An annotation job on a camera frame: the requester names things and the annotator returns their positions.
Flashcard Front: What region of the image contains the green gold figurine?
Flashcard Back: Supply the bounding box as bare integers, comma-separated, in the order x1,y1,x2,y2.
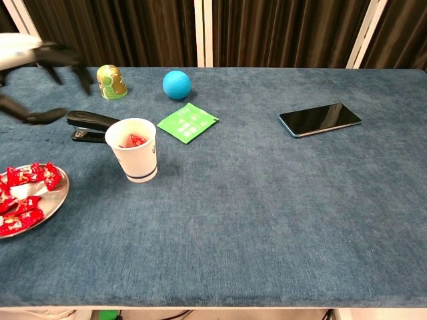
96,64,129,101

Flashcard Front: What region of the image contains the blue table mat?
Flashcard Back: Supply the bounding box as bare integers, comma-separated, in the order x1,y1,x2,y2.
0,67,427,308

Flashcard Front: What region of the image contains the green sachet packet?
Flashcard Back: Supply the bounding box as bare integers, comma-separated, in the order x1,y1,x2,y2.
156,102,220,145

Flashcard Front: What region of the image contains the black stapler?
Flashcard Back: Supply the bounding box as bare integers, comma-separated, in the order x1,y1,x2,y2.
65,110,121,143

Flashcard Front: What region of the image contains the silver metal plate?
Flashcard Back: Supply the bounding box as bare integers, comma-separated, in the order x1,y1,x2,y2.
0,163,70,239

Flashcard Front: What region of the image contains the black smartphone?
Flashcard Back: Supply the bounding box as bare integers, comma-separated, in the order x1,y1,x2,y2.
278,103,362,139

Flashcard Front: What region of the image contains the blue ball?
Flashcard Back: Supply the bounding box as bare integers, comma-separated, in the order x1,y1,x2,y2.
162,70,191,101

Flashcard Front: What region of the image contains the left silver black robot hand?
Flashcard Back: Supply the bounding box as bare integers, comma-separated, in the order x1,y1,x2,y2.
0,32,93,126

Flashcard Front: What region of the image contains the white paper cup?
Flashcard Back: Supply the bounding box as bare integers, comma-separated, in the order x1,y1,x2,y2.
104,117,157,183

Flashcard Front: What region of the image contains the white frame post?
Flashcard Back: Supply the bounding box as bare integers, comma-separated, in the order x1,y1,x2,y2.
2,0,55,68
346,0,390,69
193,0,214,68

